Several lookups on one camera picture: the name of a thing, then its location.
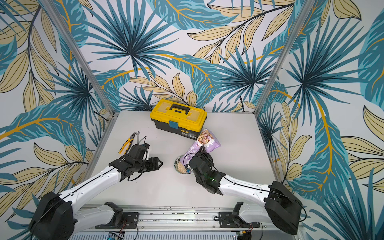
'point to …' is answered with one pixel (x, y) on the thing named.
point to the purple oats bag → (207, 140)
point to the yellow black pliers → (131, 139)
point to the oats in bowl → (180, 168)
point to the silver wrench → (137, 134)
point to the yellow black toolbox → (186, 120)
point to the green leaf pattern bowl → (178, 159)
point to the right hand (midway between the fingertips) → (198, 149)
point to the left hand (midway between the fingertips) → (157, 166)
